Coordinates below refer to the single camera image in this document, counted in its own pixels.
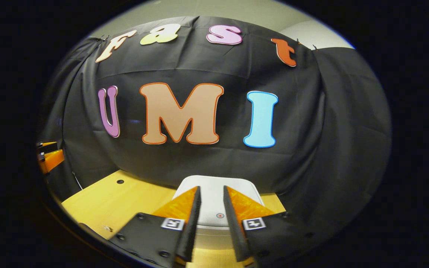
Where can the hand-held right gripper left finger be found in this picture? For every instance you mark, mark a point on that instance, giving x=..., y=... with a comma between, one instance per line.
x=192, y=230

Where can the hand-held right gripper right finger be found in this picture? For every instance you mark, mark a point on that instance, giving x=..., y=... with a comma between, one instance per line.
x=235, y=234

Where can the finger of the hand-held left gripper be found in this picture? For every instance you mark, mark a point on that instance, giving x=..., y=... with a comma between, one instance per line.
x=52, y=160
x=47, y=145

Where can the white desktop garbage bin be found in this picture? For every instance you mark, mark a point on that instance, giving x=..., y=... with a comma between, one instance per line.
x=212, y=197

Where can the wooden desktop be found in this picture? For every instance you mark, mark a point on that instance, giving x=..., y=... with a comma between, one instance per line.
x=125, y=201

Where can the black backdrop cloth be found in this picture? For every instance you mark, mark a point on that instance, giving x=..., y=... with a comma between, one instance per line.
x=311, y=130

